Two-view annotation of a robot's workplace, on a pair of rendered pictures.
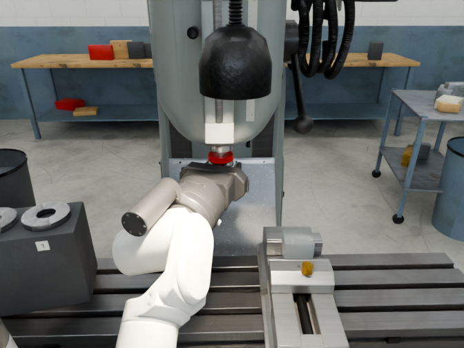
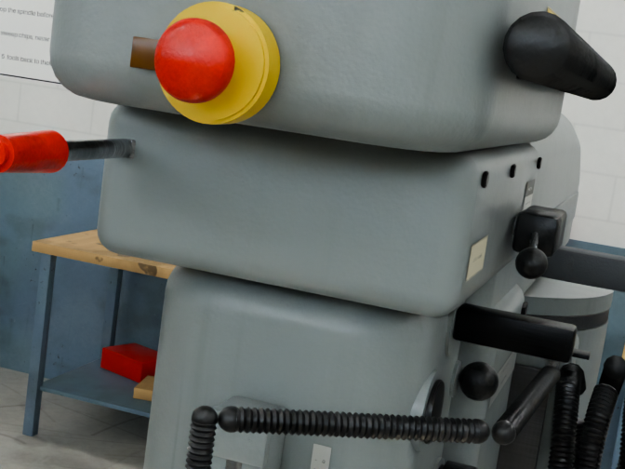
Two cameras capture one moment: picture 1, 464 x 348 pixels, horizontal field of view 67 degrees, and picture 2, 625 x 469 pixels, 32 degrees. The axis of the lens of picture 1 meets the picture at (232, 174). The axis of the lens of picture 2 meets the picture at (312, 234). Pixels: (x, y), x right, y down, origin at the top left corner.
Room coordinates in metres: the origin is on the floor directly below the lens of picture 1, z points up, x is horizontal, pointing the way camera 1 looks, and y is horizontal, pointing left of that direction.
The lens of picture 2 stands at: (-0.15, -0.22, 1.76)
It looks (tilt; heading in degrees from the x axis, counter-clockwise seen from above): 8 degrees down; 18
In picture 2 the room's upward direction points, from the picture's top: 8 degrees clockwise
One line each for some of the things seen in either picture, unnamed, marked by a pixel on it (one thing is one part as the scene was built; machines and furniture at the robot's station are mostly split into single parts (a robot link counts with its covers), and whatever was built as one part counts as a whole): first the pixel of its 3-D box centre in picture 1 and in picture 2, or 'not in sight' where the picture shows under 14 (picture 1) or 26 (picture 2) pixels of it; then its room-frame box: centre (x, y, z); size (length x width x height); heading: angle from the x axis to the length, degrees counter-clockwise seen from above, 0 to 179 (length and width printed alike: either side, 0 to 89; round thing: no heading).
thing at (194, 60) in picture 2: not in sight; (199, 61); (0.33, 0.01, 1.76); 0.04 x 0.03 x 0.04; 91
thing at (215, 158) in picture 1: (220, 156); not in sight; (0.58, 0.02, 1.26); 0.05 x 0.05 x 0.01
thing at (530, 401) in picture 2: not in sight; (529, 400); (0.53, -0.15, 1.58); 0.17 x 0.01 x 0.01; 178
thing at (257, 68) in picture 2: not in sight; (218, 63); (0.35, 0.01, 1.76); 0.06 x 0.02 x 0.06; 91
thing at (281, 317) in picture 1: (296, 279); not in sight; (0.56, -0.14, 0.99); 0.35 x 0.15 x 0.11; 179
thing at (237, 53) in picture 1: (235, 59); not in sight; (0.35, 0.00, 1.47); 0.07 x 0.07 x 0.06
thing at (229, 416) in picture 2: not in sight; (372, 425); (0.40, -0.08, 1.58); 0.17 x 0.01 x 0.01; 125
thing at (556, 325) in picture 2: not in sight; (512, 344); (0.61, -0.12, 1.59); 0.08 x 0.02 x 0.04; 91
